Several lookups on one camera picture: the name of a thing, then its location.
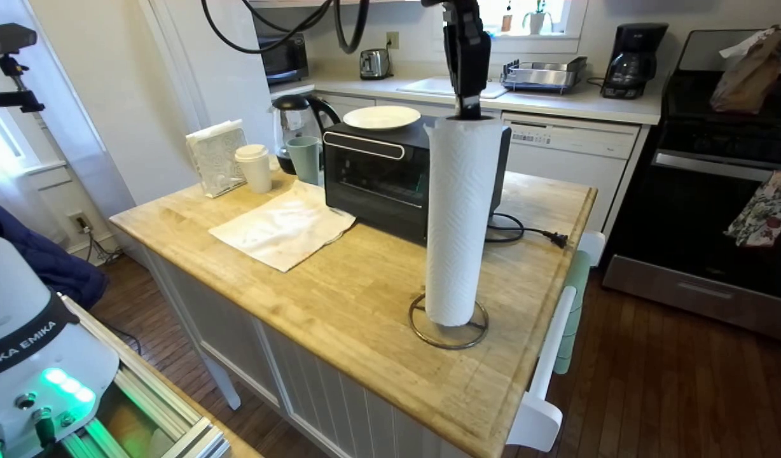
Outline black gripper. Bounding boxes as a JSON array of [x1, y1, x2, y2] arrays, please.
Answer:
[[442, 0, 494, 123]]

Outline white paper towel roll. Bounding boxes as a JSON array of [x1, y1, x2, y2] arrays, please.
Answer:
[[422, 115, 511, 329]]

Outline white kitchen sink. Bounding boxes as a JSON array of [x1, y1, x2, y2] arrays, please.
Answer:
[[400, 74, 509, 101]]

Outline white round plate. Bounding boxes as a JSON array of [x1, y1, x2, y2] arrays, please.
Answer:
[[341, 104, 422, 134]]

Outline small orange label bottle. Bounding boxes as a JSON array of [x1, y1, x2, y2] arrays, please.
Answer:
[[498, 0, 520, 36]]

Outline silver toaster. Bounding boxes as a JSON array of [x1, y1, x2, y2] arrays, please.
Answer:
[[358, 45, 395, 83]]

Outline white framed window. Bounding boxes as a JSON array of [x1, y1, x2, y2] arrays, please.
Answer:
[[475, 0, 593, 41]]

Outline white dishwasher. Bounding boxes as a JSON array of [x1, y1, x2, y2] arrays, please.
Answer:
[[497, 109, 644, 235]]

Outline black toaster oven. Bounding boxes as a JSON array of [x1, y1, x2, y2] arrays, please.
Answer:
[[320, 111, 514, 249]]

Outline black coffee maker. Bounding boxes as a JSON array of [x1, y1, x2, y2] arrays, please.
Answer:
[[601, 21, 668, 101]]

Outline glass kettle with black lid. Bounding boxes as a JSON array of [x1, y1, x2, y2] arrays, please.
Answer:
[[273, 91, 341, 176]]

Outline black microwave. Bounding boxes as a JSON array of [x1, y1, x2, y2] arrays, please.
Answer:
[[258, 34, 310, 88]]

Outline stained beige cloth placemat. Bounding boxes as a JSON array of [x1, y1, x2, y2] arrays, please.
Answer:
[[209, 180, 358, 274]]

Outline white cup with lid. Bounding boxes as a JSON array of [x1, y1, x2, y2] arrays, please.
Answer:
[[233, 143, 275, 197]]

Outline green hanging towel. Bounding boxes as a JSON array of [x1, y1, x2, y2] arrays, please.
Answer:
[[551, 249, 595, 376]]

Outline black kitchen stove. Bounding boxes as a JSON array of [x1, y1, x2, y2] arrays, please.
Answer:
[[602, 27, 781, 344]]

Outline wooden kitchen island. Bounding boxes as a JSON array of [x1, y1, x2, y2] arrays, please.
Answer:
[[107, 167, 601, 458]]

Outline brown paper bag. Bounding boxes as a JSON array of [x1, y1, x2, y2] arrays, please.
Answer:
[[708, 25, 781, 118]]

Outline white towel bar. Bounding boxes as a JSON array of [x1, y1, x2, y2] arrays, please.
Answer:
[[503, 230, 610, 455]]

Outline floral dish towel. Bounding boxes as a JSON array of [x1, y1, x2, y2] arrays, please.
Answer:
[[723, 171, 781, 251]]

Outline black toaster oven power cord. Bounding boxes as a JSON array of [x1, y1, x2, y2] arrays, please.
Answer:
[[485, 212, 570, 251]]

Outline black robot cable hoses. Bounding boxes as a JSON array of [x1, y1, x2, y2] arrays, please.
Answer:
[[198, 0, 371, 59]]

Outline metal wire paper towel holder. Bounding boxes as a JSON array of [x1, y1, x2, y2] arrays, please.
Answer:
[[406, 291, 492, 350]]

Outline white wall outlet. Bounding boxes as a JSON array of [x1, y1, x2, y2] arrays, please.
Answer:
[[65, 209, 97, 237]]

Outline aluminium robot stand frame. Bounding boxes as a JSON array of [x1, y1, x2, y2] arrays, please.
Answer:
[[30, 292, 266, 458]]

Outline black camera on tripod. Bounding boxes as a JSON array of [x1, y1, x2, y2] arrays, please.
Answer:
[[0, 21, 49, 115]]

